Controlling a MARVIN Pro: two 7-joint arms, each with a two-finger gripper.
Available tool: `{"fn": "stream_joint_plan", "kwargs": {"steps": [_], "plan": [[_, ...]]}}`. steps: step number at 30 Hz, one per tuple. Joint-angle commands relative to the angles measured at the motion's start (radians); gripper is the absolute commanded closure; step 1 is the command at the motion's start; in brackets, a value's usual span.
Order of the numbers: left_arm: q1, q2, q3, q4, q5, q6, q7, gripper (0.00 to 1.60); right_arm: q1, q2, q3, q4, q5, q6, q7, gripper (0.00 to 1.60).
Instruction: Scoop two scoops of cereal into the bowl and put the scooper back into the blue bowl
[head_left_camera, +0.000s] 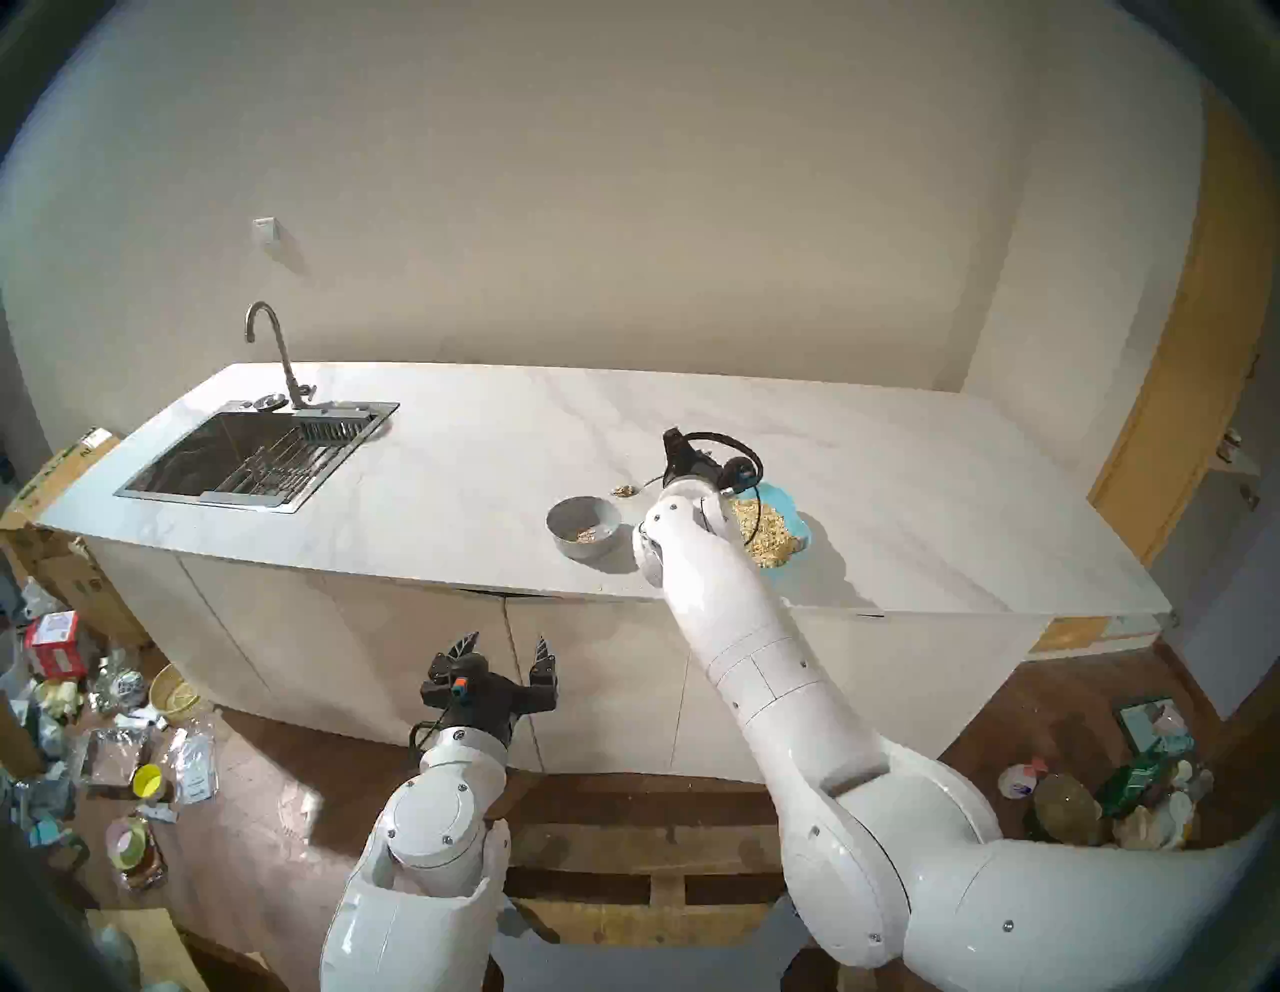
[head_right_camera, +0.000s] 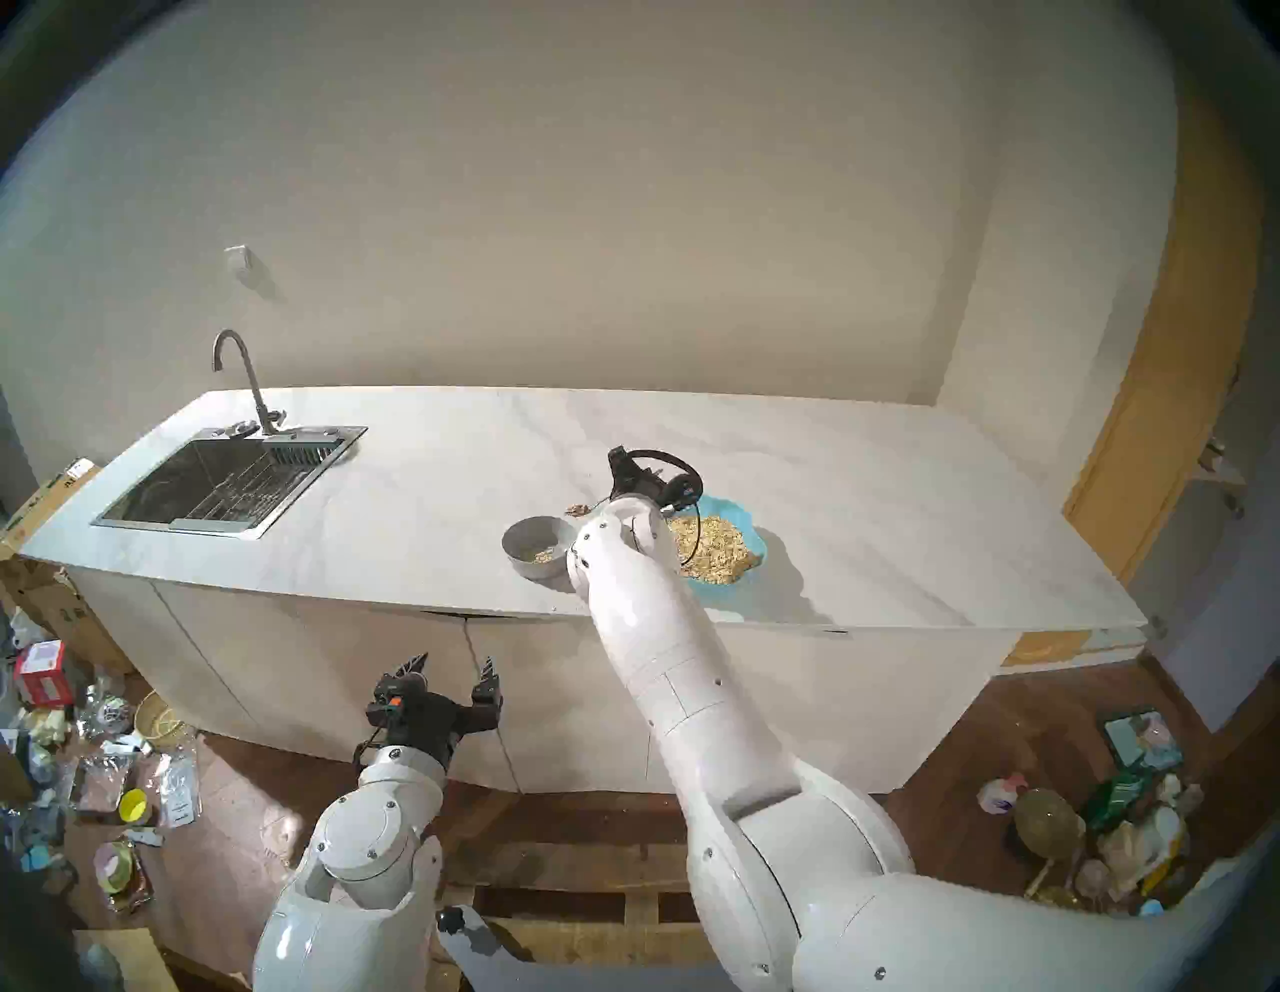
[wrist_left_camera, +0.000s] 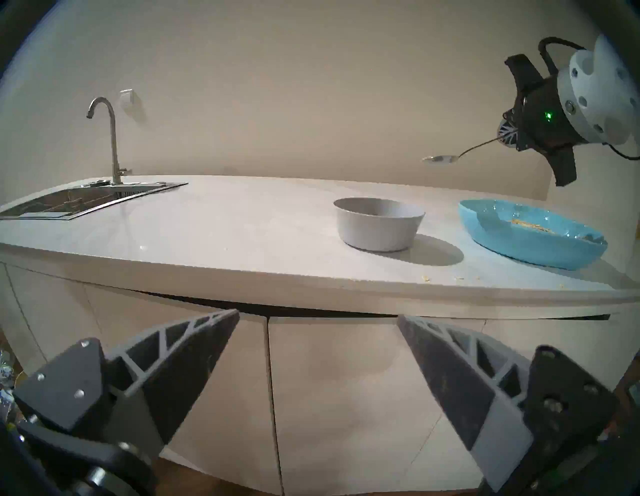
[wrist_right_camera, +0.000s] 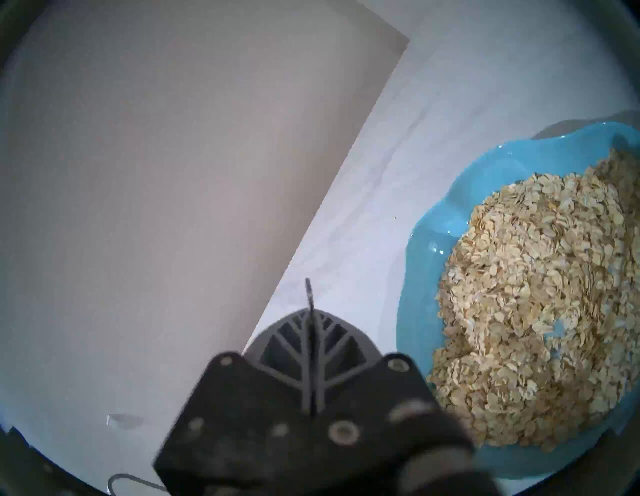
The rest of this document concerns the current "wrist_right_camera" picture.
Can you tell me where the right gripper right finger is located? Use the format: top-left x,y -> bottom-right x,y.
313,309 -> 444,487

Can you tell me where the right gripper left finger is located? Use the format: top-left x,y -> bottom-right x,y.
154,309 -> 312,496

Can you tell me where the blue scalloped bowl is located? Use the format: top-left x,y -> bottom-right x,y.
396,121 -> 640,482

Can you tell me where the curved steel faucet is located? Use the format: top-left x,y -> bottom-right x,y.
107,473 -> 168,496

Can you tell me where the large oat flake heap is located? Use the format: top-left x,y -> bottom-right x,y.
429,147 -> 640,453

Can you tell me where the white wall switch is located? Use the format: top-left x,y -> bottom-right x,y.
106,413 -> 146,431

